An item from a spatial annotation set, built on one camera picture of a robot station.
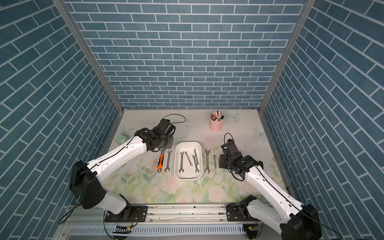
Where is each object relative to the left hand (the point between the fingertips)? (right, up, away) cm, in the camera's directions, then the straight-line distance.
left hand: (172, 142), depth 83 cm
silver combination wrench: (-4, -14, +9) cm, 17 cm away
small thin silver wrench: (+25, -13, +11) cm, 30 cm away
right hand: (+29, -10, -1) cm, 30 cm away
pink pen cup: (+27, +9, +22) cm, 36 cm away
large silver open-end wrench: (+20, -17, +7) cm, 27 cm away
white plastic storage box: (+8, -13, +10) cm, 18 cm away
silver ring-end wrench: (+14, -18, +5) cm, 23 cm away
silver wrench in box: (+4, -16, +6) cm, 18 cm away
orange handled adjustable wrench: (-9, -14, +8) cm, 18 cm away
